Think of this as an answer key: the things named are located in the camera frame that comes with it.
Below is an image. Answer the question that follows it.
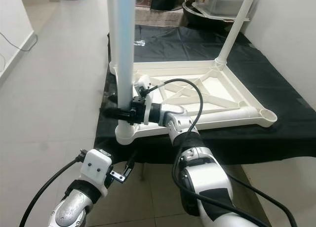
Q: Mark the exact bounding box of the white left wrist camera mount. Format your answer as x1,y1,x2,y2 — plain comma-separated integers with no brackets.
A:
81,149,113,195

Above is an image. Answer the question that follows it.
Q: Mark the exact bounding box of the black plastic bag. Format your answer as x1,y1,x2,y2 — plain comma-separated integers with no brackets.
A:
151,0,178,11

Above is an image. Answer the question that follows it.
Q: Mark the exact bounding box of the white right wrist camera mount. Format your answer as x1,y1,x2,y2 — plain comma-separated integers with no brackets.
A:
136,75,154,125

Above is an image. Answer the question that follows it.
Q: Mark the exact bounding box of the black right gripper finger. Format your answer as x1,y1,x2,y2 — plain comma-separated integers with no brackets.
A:
103,105,133,121

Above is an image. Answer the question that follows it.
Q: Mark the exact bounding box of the black tablecloth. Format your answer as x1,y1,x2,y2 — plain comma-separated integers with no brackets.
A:
94,25,316,166

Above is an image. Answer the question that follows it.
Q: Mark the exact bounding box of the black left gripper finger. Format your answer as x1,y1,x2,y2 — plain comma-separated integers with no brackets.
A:
124,153,137,182

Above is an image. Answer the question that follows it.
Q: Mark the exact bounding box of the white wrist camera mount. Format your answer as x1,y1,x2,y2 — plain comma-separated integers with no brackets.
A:
81,149,113,195
136,75,154,125

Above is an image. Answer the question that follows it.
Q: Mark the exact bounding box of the beige patterned cloth bench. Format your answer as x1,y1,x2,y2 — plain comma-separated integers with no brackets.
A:
136,7,188,28

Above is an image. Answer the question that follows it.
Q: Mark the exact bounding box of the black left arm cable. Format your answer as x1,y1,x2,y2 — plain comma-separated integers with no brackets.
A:
20,155,84,227

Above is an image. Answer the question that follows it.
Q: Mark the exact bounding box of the white plastic children table top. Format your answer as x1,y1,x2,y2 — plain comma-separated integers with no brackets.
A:
109,59,278,145

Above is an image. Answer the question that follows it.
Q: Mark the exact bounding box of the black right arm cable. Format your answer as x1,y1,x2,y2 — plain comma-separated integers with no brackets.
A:
148,79,299,227

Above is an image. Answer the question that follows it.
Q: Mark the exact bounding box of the black wall cable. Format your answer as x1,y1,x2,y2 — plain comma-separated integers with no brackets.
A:
0,32,38,52

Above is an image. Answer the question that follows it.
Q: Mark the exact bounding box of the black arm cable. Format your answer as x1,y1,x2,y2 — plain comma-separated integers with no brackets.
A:
20,155,84,227
148,79,299,227

